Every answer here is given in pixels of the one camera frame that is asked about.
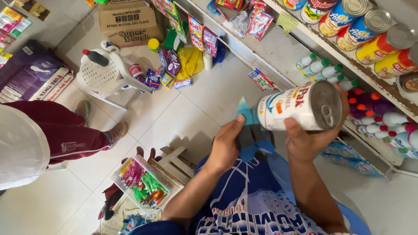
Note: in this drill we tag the blue sachet bundle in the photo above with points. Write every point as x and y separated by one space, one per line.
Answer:
152 80

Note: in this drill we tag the purple bulk goods pack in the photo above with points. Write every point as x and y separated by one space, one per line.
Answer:
29 73

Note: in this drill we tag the yellow and blue packet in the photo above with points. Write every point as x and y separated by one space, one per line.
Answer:
167 80

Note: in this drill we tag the person's right hand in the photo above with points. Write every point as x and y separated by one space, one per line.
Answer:
305 143

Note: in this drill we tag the small red and white can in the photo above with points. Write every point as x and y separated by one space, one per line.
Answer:
136 70

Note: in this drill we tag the hanging packets display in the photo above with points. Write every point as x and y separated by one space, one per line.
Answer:
13 22

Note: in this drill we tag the red and yellow sachet strip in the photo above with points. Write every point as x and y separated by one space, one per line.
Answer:
196 31

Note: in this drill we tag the white store shelf unit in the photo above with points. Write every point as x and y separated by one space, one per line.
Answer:
277 49

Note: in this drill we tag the wooden stool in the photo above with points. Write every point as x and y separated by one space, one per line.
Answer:
176 163

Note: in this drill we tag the green sachet strip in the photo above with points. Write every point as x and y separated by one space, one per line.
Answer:
174 18

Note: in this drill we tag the small white bottle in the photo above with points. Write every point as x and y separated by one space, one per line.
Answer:
207 61

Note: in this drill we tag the red box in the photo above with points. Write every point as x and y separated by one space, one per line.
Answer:
230 4

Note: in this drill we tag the white bottle with green cap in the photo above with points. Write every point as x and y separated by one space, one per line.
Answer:
347 85
328 71
336 79
315 67
305 62

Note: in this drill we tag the pack of blue sachets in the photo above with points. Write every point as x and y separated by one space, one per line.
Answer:
356 161

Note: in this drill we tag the heap of packets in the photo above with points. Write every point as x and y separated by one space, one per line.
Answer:
137 220

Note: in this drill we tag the dark bottle with red cap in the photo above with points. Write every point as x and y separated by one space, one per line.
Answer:
96 57

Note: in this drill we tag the green carton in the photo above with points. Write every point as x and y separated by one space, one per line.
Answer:
171 40

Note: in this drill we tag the yellow paper note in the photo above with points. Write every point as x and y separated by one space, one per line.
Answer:
287 22

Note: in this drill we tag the clear plastic bag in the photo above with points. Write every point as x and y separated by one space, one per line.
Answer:
240 23

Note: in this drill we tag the person's left hand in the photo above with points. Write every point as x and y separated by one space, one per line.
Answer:
225 148

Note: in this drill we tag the bottle with yellow cap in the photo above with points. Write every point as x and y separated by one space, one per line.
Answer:
153 44

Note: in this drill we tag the person's blue printed shirt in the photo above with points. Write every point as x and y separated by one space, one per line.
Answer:
248 202

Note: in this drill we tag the yellow plastic bag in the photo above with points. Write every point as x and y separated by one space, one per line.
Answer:
189 62

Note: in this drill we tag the white bottle with blue print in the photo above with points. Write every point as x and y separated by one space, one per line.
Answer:
109 46

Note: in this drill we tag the blue plastic bag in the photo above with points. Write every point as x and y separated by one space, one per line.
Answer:
220 52

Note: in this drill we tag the heap of colourful lighters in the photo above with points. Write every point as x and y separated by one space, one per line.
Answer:
143 186

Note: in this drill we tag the purple packets bundle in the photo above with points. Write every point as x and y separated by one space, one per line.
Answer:
171 62

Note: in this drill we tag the blue cleaning cloth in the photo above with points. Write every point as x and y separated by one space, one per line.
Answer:
253 140

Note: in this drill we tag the pink sachet strip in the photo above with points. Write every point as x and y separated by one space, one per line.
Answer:
210 42

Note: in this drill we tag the clear plastic container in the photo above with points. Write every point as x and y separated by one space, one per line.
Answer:
117 178

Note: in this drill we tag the row of milk cans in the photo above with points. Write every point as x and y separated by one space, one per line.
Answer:
359 32

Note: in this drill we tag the blue and white packet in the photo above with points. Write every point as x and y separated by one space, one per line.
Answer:
183 83

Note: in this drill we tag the round tin with brown label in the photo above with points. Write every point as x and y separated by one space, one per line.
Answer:
410 83

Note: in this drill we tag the large brown cardboard box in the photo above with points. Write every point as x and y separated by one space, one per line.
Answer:
130 27

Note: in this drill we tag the white tin can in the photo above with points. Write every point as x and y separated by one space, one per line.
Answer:
294 107

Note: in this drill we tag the green and white sachet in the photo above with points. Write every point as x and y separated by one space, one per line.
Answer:
260 80

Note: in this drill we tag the group of colourful capped bottles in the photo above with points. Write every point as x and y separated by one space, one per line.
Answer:
388 120

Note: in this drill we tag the white plastic chair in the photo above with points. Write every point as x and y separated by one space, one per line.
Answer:
98 76

